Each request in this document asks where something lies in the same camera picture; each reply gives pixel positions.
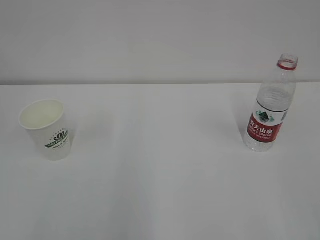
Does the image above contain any white paper cup green logo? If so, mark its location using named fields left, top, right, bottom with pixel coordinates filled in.
left=18, top=99, right=71, bottom=161

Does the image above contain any clear water bottle red label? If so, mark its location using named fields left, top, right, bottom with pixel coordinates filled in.
left=243, top=53, right=299, bottom=152

